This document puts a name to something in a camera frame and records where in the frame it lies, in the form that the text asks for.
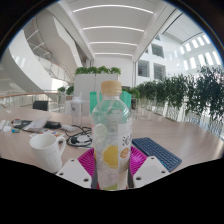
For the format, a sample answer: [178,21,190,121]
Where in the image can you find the white planter box with greenery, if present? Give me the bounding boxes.
[73,65,122,103]

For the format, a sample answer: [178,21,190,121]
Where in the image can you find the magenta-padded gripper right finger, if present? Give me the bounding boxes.
[126,145,170,189]

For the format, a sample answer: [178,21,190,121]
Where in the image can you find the small potted green plants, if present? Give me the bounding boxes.
[57,85,75,101]

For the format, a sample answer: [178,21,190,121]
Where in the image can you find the white ceramic mug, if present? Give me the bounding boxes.
[29,133,67,174]

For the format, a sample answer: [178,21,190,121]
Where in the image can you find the clear shaker bottle white lid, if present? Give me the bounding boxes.
[70,93,84,127]

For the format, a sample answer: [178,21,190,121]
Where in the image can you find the row of potted trees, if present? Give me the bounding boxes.
[128,64,224,131]

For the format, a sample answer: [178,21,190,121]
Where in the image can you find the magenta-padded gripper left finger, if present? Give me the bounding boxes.
[55,147,100,190]

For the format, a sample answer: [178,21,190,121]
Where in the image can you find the black rectangular device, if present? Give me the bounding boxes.
[44,120,62,130]

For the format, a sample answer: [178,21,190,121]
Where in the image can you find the tangled black cables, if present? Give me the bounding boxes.
[65,124,94,148]

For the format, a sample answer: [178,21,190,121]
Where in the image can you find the black chair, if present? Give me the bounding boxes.
[32,100,49,112]

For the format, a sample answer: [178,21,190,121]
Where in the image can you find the ceiling light strips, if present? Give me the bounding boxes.
[72,3,155,58]

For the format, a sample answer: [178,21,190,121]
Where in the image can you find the colourful sticker sheet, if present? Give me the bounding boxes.
[29,129,66,138]

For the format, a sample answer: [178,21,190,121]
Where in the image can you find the clear bottle with lemon label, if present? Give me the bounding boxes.
[90,79,133,192]

